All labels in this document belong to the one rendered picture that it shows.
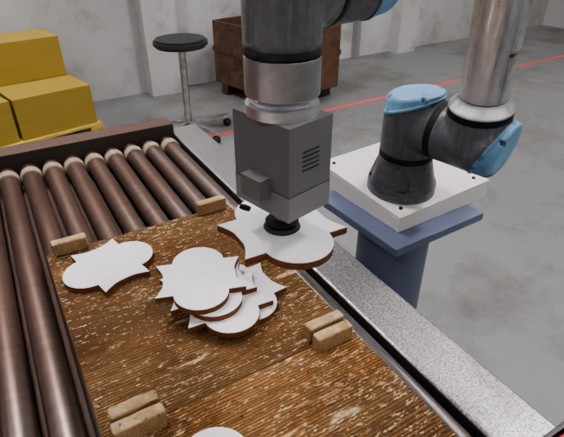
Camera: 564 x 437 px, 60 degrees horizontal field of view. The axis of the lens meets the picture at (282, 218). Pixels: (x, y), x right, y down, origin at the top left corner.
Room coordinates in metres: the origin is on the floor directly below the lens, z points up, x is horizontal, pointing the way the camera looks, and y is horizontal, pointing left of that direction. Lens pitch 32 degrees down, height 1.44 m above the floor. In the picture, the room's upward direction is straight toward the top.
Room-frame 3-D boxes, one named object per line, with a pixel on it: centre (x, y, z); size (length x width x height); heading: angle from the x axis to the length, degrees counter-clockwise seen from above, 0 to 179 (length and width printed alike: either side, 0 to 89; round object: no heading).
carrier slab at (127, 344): (0.60, 0.16, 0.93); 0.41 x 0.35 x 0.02; 31
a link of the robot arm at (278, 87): (0.48, 0.00, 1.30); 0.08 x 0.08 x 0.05
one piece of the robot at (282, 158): (0.47, 0.01, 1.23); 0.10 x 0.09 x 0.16; 134
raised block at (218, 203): (0.84, 0.14, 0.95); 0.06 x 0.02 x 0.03; 121
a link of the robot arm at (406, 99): (0.96, -0.27, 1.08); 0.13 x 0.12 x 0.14; 46
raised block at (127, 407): (0.36, 0.17, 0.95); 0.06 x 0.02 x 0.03; 121
